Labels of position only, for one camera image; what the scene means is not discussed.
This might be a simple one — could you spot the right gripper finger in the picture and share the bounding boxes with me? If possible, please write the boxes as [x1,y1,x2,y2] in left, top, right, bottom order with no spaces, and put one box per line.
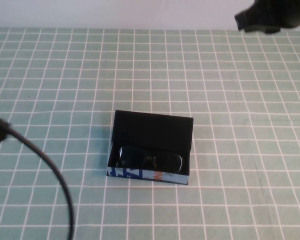
[234,8,260,32]
[263,25,281,35]

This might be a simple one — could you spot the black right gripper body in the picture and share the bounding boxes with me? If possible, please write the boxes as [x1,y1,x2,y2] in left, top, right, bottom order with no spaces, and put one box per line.
[249,0,300,29]

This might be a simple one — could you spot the black framed glasses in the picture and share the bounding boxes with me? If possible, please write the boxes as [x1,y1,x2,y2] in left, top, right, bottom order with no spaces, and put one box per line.
[116,146,185,174]

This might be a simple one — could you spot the black printed glasses case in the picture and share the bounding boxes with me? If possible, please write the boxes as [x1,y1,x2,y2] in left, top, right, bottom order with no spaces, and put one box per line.
[106,109,195,187]

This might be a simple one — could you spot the green checked tablecloth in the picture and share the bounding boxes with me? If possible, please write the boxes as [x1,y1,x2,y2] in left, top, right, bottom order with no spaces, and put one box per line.
[0,26,300,240]

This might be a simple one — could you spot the black left camera cable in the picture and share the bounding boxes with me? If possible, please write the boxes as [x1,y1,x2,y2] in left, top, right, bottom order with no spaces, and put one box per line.
[3,122,75,240]

